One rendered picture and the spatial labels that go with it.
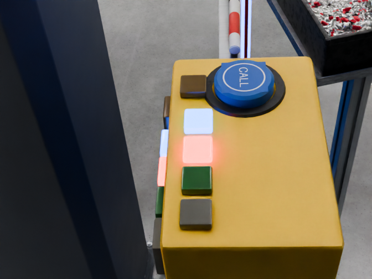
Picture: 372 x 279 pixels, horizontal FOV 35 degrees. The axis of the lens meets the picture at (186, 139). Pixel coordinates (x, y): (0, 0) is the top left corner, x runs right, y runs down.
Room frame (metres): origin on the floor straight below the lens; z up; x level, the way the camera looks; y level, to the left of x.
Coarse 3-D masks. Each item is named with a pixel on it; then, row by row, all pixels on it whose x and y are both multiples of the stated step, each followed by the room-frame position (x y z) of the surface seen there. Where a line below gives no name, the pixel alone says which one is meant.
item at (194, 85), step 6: (180, 78) 0.30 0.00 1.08; (186, 78) 0.30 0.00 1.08; (192, 78) 0.30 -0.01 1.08; (198, 78) 0.30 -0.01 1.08; (204, 78) 0.30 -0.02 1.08; (180, 84) 0.30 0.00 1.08; (186, 84) 0.30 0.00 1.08; (192, 84) 0.30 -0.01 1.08; (198, 84) 0.29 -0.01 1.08; (204, 84) 0.29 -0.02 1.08; (180, 90) 0.29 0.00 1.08; (186, 90) 0.29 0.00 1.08; (192, 90) 0.29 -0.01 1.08; (198, 90) 0.29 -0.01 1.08; (204, 90) 0.29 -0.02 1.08; (180, 96) 0.29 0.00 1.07; (186, 96) 0.29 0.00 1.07; (192, 96) 0.29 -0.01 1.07; (198, 96) 0.29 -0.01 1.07; (204, 96) 0.29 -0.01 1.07
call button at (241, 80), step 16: (224, 64) 0.31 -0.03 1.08; (240, 64) 0.31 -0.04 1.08; (256, 64) 0.30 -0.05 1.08; (224, 80) 0.29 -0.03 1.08; (240, 80) 0.29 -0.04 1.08; (256, 80) 0.29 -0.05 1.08; (272, 80) 0.29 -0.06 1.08; (224, 96) 0.28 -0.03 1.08; (240, 96) 0.28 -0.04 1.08; (256, 96) 0.27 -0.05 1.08
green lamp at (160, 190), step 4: (160, 188) 0.23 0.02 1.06; (160, 192) 0.22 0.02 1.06; (156, 196) 0.22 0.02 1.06; (160, 196) 0.22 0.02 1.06; (156, 200) 0.22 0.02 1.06; (160, 200) 0.22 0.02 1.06; (156, 204) 0.21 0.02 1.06; (160, 204) 0.21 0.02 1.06; (156, 208) 0.21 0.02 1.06; (160, 208) 0.21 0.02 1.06; (156, 212) 0.21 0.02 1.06; (160, 212) 0.21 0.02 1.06; (156, 216) 0.21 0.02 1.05; (160, 216) 0.21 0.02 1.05
